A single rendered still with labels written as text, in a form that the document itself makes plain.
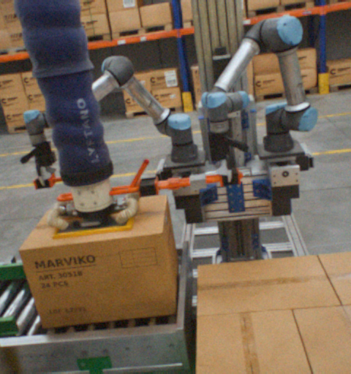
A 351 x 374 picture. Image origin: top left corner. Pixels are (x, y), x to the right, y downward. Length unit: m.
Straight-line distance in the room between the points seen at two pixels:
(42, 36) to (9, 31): 7.95
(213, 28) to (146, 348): 1.54
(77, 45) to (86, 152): 0.40
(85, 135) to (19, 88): 8.09
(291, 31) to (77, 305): 1.47
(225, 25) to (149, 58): 7.96
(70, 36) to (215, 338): 1.27
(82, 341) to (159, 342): 0.31
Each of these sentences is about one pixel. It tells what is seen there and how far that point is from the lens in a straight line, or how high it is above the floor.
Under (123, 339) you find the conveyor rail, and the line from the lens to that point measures 1.79.
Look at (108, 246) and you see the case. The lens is 1.74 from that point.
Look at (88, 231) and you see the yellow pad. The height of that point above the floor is 0.96.
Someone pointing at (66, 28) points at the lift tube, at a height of 1.75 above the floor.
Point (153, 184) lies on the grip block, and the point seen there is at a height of 1.10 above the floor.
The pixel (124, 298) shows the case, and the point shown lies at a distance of 1.87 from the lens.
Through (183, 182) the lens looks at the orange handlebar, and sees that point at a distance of 1.77.
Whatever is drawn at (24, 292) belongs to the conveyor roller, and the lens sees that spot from 2.37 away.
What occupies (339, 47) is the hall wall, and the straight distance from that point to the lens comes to 10.41.
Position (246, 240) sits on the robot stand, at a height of 0.48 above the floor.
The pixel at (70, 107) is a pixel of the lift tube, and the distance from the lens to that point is 1.67.
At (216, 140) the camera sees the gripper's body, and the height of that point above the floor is 1.24.
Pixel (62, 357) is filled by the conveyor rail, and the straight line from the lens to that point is 1.93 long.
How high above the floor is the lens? 1.71
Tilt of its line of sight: 21 degrees down
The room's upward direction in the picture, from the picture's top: 9 degrees counter-clockwise
